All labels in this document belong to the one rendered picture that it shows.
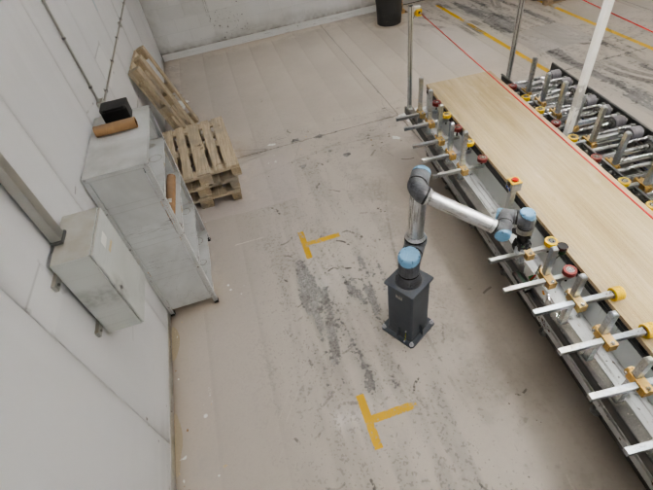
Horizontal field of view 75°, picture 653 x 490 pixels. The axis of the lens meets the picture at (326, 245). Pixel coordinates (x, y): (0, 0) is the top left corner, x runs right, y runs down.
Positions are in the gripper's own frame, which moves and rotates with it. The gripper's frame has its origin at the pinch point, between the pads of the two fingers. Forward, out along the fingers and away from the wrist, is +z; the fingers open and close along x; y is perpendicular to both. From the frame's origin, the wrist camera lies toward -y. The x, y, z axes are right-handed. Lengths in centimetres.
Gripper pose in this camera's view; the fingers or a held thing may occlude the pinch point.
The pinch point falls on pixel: (516, 252)
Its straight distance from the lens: 304.4
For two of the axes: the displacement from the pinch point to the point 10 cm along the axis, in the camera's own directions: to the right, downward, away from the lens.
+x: 9.7, -2.4, 0.3
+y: 1.9, 6.7, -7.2
